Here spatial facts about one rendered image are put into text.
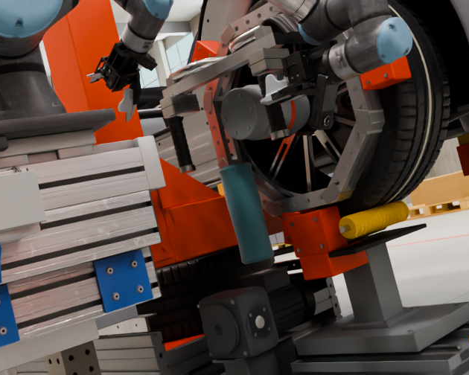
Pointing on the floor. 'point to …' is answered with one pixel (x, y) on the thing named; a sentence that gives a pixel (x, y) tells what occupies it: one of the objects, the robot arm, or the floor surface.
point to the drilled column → (74, 361)
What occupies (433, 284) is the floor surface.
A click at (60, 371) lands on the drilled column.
